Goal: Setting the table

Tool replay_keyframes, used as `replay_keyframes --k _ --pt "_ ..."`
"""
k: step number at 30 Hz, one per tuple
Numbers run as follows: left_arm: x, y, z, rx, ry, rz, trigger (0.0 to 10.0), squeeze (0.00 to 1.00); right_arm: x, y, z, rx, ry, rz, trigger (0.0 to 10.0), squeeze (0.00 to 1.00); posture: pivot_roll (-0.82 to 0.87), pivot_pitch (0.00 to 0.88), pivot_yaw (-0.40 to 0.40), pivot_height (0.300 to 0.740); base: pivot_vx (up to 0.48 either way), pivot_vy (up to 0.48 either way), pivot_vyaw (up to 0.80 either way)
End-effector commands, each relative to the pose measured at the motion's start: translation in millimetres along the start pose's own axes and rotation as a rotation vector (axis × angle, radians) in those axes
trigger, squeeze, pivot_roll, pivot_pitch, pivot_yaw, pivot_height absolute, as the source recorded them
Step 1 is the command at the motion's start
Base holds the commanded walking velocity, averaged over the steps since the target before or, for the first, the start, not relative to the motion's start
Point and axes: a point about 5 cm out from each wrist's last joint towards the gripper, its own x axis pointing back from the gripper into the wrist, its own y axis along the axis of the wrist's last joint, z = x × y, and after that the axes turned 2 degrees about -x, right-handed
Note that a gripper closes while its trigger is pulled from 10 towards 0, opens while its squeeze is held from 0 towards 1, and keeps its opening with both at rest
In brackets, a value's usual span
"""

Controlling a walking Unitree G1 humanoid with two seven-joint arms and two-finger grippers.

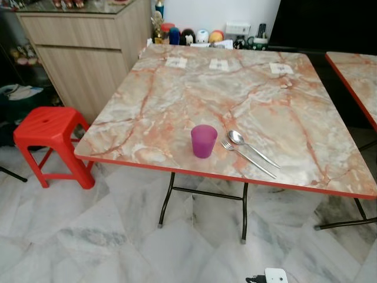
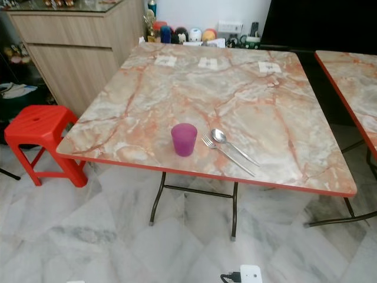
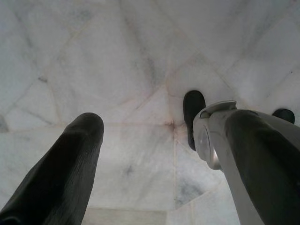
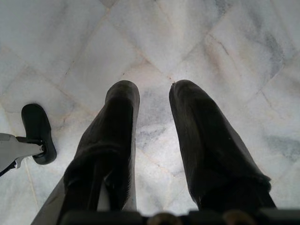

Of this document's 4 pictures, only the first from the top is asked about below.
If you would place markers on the marble pattern folding table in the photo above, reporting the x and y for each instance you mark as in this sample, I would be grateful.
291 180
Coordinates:
177 106
359 76

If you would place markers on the white paper label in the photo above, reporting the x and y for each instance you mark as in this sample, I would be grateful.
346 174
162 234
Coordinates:
176 62
281 68
219 65

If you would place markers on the large black television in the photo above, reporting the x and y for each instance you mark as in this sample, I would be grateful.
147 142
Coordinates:
324 23

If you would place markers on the silver metal fork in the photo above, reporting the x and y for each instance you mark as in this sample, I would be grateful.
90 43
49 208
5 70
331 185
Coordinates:
247 157

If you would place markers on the silver metal spoon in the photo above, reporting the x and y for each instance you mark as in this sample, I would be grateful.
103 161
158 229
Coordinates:
236 137

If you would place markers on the dark green mug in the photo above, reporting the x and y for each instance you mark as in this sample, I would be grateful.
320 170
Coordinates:
259 43

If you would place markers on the purple plastic cup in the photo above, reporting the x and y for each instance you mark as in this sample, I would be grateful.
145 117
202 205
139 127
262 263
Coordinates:
204 142

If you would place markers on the white power strip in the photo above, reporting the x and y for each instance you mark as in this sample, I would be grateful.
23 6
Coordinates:
237 28

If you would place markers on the orange round figure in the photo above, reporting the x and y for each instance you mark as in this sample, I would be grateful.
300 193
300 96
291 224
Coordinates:
216 37

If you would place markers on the white round figure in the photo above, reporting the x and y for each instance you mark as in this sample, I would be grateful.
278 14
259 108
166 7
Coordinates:
202 36

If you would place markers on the dark round figure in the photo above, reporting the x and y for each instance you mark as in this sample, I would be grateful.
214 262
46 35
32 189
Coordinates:
188 36

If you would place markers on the dark blue can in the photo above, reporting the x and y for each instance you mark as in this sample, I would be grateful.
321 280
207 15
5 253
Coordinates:
174 36

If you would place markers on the red lidded jar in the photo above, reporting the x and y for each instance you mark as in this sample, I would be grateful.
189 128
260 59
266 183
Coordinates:
167 30

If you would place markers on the gold figurine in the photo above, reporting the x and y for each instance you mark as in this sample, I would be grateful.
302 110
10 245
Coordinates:
157 29

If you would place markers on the blue bottle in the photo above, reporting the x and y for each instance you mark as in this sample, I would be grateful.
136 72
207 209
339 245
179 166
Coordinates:
159 9

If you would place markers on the light wooden cabinet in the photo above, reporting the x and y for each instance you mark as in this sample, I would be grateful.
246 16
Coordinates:
82 65

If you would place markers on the red plastic stool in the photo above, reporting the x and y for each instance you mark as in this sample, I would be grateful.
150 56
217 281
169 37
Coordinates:
50 127

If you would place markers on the dark green storage bin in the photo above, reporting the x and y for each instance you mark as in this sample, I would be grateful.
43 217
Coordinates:
20 118

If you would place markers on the black metal chair leg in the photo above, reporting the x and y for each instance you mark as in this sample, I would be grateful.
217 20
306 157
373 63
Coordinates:
13 174

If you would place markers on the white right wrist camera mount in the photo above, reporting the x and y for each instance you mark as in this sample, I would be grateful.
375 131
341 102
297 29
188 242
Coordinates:
276 276

